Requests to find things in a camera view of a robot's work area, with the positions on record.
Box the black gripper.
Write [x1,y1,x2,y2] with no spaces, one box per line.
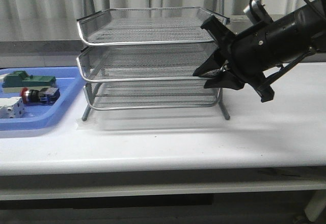
[193,16,275,102]

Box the red emergency stop button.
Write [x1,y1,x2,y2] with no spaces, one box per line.
[20,87,60,105]

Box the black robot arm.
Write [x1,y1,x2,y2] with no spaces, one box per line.
[193,0,325,102]

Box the grey stone counter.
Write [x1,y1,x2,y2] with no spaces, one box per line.
[0,12,326,57]

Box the blue plastic tray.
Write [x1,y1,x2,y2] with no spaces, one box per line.
[1,67,84,132]

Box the white table leg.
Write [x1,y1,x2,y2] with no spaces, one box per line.
[304,190,326,222]

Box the green terminal block module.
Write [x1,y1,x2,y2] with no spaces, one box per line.
[2,70,57,93]

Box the white circuit breaker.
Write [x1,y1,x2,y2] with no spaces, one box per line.
[1,97,25,119]

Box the grey metal rack frame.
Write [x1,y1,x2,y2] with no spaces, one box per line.
[76,0,230,120]

